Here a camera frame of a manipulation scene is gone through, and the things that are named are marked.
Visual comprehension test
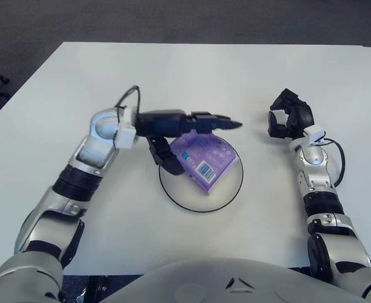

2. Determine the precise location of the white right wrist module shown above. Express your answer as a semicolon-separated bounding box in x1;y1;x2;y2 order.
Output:
304;124;327;145

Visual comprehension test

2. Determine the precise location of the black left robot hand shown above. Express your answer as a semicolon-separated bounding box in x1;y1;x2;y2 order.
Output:
134;109;244;176

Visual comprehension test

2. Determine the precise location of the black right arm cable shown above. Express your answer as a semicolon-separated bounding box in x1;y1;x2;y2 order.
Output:
322;138;345;189

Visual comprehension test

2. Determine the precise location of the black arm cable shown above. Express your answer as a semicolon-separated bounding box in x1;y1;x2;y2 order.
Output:
322;138;345;189
114;85;141;114

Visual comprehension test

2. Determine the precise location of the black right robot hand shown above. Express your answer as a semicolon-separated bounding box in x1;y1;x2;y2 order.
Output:
266;88;315;140

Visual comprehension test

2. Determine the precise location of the white plate with black rim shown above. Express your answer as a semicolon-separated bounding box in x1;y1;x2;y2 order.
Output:
158;134;245;214

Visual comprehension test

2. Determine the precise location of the grey robot torso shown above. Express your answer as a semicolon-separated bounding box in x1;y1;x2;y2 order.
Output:
0;246;371;303

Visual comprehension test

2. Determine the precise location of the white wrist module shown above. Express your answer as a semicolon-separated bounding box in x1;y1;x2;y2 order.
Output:
304;124;327;145
114;107;138;150

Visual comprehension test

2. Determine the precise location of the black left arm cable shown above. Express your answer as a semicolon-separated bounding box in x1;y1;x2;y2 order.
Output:
114;85;141;114

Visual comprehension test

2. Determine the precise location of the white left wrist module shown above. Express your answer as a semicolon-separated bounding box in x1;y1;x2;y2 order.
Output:
114;107;138;150

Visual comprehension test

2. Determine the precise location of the black metal frame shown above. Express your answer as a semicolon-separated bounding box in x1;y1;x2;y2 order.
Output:
78;275;144;303

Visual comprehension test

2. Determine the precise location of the purple tissue paper pack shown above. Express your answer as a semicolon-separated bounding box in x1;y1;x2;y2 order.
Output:
169;131;237;194

